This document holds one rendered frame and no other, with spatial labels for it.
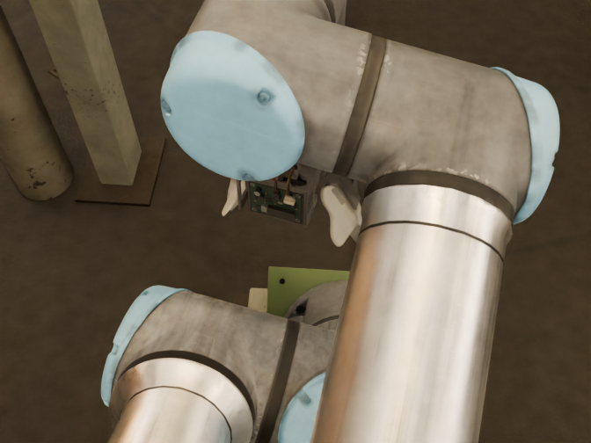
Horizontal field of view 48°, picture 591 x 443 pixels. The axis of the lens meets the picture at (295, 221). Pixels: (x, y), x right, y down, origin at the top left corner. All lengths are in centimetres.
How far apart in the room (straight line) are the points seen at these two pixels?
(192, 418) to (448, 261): 35
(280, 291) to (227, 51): 60
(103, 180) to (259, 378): 85
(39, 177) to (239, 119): 108
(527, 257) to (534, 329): 16
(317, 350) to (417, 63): 41
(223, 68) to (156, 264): 100
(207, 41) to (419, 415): 23
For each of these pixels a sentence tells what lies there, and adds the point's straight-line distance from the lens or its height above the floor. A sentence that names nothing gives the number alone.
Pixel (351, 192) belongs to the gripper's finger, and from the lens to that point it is 68.
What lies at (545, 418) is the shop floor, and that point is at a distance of 126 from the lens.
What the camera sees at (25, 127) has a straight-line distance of 134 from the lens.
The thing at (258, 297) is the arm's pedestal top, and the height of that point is 12.
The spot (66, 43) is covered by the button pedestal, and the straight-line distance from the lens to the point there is 120.
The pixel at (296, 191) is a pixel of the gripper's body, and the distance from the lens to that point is 60.
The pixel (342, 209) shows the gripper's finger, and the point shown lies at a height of 58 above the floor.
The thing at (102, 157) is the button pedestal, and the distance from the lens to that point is 140.
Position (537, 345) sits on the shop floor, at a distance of 131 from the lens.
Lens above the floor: 113
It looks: 55 degrees down
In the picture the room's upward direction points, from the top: straight up
